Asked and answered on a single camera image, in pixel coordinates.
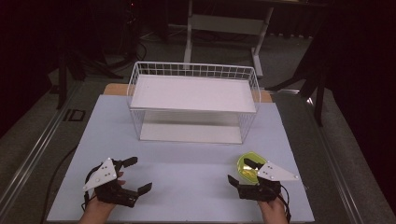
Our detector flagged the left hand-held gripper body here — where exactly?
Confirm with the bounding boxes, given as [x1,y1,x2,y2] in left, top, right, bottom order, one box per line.
[82,157,140,208]

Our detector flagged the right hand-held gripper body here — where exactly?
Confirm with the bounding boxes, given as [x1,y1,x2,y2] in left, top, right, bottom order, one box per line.
[236,161,301,203]

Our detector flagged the white wire shelf rack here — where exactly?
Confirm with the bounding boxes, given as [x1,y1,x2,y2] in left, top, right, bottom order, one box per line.
[125,61,262,146]

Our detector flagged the person's right hand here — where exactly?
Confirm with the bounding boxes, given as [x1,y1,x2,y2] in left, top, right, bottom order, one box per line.
[257,194,290,224]

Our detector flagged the person's left hand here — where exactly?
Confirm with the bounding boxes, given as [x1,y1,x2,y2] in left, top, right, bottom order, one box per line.
[78,192,120,224]

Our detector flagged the light blue board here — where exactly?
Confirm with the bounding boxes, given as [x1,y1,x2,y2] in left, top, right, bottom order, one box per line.
[46,94,316,224]

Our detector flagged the black floor plate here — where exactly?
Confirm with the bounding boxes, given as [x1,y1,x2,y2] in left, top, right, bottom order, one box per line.
[63,108,87,123]

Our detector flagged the black stand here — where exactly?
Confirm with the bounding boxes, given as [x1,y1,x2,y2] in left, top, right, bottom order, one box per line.
[264,27,332,127]
[55,36,125,110]

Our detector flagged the left hand-held gripper cable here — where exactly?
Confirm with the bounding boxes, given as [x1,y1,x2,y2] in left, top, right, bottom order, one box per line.
[80,162,105,213]

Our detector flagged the hand-held gripper cable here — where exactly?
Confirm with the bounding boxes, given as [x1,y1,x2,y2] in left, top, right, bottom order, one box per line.
[278,182,292,224]
[80,162,105,213]

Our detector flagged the right hand-held gripper cable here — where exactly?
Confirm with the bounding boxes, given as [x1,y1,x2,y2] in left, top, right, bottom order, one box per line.
[278,182,292,224]

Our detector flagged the black floor cable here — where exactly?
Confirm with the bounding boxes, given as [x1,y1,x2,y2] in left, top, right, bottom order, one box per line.
[39,144,79,224]

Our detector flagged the metal floor rail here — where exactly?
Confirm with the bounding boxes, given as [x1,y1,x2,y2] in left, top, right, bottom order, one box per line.
[0,82,80,214]
[305,96,367,224]

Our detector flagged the bundle of black cables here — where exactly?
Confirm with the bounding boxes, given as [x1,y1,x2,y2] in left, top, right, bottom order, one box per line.
[122,0,149,63]

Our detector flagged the white metal desk frame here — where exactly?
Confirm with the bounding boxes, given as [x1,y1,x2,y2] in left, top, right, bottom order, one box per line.
[182,0,276,78]

